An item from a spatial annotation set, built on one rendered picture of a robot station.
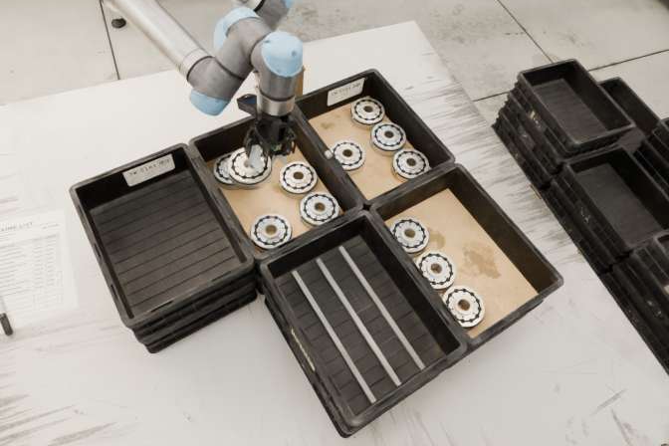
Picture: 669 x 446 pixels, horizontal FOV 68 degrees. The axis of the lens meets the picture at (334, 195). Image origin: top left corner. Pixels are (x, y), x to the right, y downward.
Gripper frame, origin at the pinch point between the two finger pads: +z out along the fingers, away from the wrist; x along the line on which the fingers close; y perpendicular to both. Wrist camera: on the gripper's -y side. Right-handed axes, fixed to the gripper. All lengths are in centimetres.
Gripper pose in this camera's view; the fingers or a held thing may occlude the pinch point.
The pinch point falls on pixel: (261, 160)
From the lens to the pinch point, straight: 120.4
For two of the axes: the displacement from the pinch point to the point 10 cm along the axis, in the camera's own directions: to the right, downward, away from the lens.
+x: 8.2, -3.3, 4.7
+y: 5.4, 7.3, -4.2
